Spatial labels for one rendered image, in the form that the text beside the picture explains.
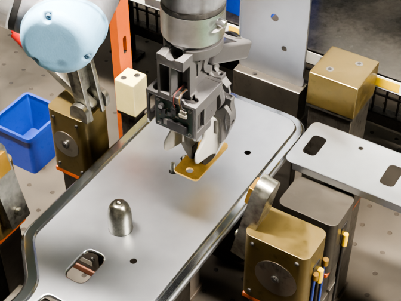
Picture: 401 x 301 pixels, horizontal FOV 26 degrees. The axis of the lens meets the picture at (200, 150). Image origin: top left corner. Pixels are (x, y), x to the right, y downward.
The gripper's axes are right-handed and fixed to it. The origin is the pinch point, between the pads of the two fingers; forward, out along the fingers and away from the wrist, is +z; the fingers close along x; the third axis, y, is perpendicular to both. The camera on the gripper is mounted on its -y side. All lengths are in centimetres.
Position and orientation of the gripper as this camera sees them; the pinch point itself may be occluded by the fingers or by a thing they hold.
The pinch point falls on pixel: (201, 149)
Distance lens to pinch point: 116.0
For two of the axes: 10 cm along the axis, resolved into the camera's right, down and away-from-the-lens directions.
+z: -0.1, 7.4, 6.8
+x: 8.5, 3.6, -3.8
